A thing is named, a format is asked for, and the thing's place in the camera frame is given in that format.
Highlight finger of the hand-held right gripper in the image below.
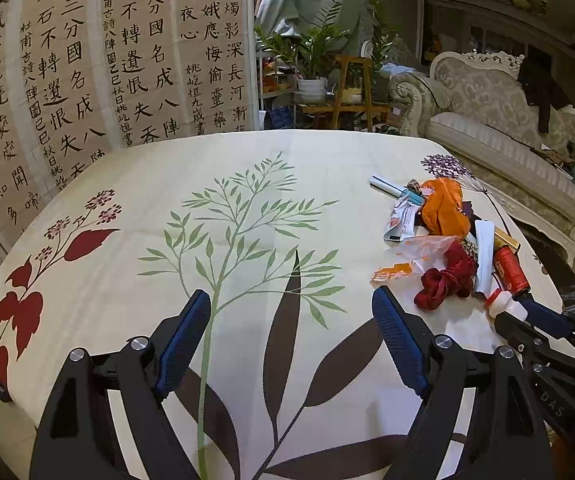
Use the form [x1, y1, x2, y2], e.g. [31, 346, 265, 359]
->
[493, 312, 575, 377]
[515, 296, 575, 356]

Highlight dark garment on sofa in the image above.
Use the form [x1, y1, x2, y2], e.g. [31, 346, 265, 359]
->
[516, 54, 571, 133]

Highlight potted plant in white pot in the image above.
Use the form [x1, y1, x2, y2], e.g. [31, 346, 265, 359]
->
[255, 2, 352, 105]

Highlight long white paper packet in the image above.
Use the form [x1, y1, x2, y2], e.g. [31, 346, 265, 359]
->
[471, 219, 497, 302]

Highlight white snack wrapper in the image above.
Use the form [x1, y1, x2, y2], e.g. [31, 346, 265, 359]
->
[383, 196, 425, 244]

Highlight clear orange-printed plastic bag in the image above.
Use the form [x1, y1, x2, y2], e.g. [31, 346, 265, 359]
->
[371, 234, 462, 282]

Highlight blue and white tube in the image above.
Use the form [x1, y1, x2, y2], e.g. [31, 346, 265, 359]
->
[370, 175, 426, 207]

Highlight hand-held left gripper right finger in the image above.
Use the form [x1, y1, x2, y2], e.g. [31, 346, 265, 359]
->
[371, 285, 553, 480]

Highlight calligraphy wall hanging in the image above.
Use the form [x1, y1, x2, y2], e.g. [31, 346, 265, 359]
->
[0, 0, 257, 311]

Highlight red cylindrical can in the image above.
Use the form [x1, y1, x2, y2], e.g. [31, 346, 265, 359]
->
[495, 245, 532, 300]

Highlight ornate cream sofa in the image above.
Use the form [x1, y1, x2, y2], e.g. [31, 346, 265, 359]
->
[386, 50, 575, 263]

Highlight floral printed tablecloth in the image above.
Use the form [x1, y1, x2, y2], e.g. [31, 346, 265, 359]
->
[0, 129, 568, 480]

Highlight dark red cloth scrunchie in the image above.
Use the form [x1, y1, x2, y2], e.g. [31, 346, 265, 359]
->
[413, 241, 476, 311]

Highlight metal storage shelf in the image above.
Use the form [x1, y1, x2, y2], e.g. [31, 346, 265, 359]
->
[254, 49, 299, 132]

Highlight tall green leafy plant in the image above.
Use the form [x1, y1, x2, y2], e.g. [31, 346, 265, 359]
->
[361, 0, 401, 103]

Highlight small gold box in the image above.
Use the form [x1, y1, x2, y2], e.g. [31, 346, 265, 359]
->
[492, 227, 521, 254]

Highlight orange plastic bag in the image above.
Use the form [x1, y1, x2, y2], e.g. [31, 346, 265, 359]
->
[420, 178, 469, 237]

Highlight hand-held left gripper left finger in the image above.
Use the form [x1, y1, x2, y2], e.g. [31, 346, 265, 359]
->
[30, 288, 213, 480]

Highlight wooden plant stand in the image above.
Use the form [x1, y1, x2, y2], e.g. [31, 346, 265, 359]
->
[298, 54, 392, 132]

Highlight small white plastic bottle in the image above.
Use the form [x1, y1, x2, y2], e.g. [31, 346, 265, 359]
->
[486, 287, 529, 322]

